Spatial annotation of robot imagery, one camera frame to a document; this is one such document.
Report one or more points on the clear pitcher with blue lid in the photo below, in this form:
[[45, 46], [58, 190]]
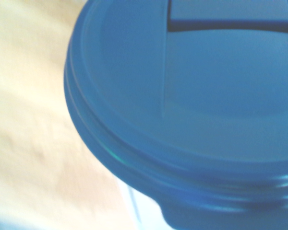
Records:
[[182, 95]]

